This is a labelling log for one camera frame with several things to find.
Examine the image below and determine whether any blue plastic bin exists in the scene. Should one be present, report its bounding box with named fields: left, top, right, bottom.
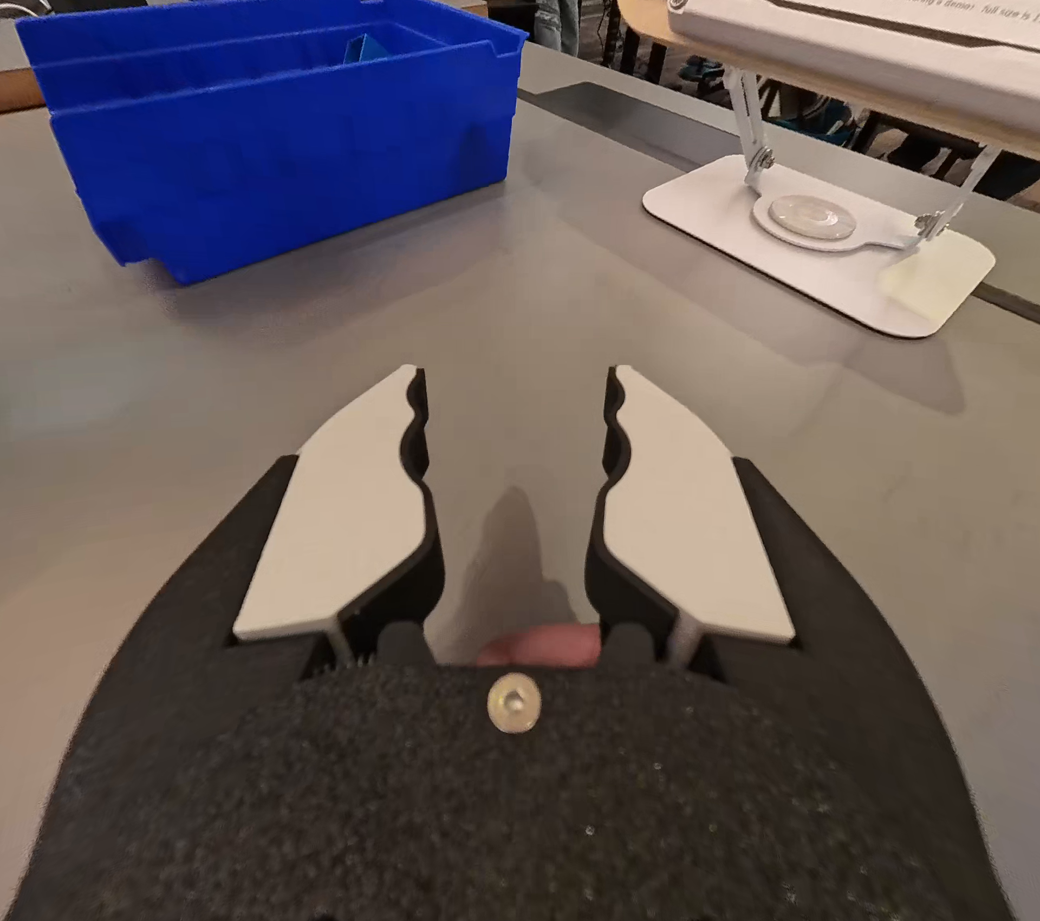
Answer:
left=15, top=0, right=531, bottom=287

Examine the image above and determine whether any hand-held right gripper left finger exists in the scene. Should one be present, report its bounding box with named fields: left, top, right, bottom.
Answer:
left=233, top=364, right=447, bottom=664

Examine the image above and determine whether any person's right hand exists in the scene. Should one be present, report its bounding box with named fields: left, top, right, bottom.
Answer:
left=475, top=620, right=604, bottom=669

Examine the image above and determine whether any white wooden document stand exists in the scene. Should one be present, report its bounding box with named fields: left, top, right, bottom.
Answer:
left=615, top=0, right=1040, bottom=339

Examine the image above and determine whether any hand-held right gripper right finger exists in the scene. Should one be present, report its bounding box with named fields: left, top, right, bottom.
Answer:
left=585, top=364, right=798, bottom=664

